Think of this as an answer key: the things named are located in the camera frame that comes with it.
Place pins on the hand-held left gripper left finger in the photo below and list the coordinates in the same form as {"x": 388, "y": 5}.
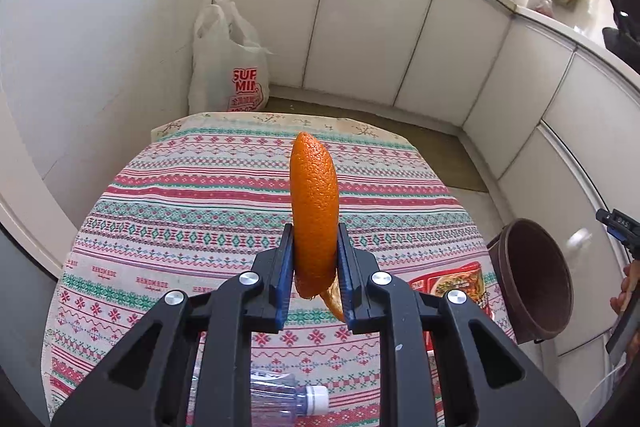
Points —
{"x": 282, "y": 277}

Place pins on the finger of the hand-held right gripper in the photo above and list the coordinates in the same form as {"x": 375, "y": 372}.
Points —
{"x": 620, "y": 224}

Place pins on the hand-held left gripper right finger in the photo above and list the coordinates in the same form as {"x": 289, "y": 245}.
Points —
{"x": 347, "y": 277}

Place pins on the white tissue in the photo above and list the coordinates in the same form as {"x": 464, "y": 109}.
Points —
{"x": 579, "y": 238}

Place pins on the orange peel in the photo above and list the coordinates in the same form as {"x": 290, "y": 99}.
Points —
{"x": 315, "y": 197}

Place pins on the brown trash bin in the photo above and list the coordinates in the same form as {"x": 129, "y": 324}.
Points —
{"x": 530, "y": 277}

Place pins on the person's right hand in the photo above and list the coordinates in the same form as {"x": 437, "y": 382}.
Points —
{"x": 631, "y": 287}

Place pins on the red green patterned tablecloth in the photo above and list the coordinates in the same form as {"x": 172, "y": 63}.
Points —
{"x": 200, "y": 217}

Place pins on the red instant noodle cup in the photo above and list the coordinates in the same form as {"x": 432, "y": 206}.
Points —
{"x": 450, "y": 279}

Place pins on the clear plastic bottle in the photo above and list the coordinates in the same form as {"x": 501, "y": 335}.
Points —
{"x": 280, "y": 402}

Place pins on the dark object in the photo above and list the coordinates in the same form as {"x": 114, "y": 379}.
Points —
{"x": 625, "y": 37}

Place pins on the white plastic shopping bag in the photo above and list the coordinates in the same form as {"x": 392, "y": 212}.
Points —
{"x": 220, "y": 72}

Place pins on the white kitchen cabinets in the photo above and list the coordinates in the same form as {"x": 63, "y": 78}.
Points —
{"x": 370, "y": 17}

